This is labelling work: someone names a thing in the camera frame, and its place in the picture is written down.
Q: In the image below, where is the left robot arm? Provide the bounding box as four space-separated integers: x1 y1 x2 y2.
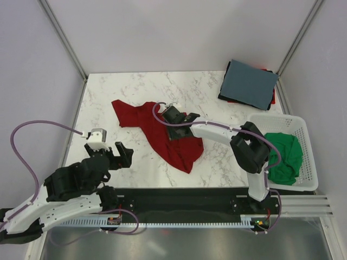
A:
1 142 134 244

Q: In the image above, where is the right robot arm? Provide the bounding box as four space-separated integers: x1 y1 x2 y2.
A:
159 106 271 213

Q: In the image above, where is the folded grey-blue t-shirt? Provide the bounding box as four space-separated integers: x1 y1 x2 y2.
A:
220 60 279 111

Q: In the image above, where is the white plastic laundry basket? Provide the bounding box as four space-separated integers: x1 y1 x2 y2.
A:
248 113 318 192

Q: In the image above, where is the green t-shirt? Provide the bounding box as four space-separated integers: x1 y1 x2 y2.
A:
265 133 303 186

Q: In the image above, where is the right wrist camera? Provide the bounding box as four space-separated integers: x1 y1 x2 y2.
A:
164 102 182 109

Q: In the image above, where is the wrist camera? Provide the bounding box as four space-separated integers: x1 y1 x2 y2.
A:
164 102 182 109
82 128 109 151

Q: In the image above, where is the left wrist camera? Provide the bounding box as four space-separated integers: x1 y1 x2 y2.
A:
82 128 109 151

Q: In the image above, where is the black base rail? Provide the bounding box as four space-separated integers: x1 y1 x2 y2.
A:
97 186 279 223

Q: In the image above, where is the right aluminium frame post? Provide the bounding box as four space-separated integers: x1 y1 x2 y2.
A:
277 0 326 79

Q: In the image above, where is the aluminium frame post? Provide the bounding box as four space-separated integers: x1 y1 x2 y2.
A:
277 0 326 79
38 0 88 82

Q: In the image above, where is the left aluminium frame post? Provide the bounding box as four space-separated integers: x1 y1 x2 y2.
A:
38 0 88 82

